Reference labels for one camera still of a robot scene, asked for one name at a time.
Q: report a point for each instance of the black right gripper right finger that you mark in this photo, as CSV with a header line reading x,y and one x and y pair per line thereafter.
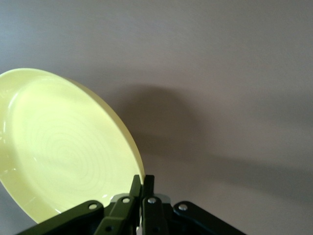
x,y
156,218

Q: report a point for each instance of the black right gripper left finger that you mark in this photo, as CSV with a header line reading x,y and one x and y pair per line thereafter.
x,y
115,215

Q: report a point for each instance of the yellow round plate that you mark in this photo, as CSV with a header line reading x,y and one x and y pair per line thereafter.
x,y
61,137

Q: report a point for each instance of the brown table cover sheet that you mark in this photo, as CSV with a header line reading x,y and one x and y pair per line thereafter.
x,y
220,73

